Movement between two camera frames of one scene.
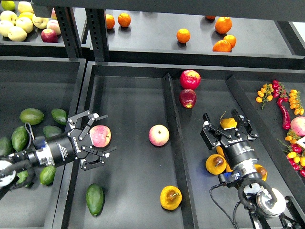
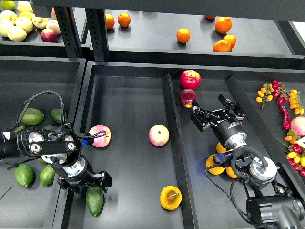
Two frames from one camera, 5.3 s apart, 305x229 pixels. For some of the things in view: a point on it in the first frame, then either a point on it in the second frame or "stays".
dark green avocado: x=95 y=198 stays
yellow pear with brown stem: x=171 y=197 stays
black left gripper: x=75 y=145 -> x=87 y=177
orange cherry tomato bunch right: x=295 y=102 stays
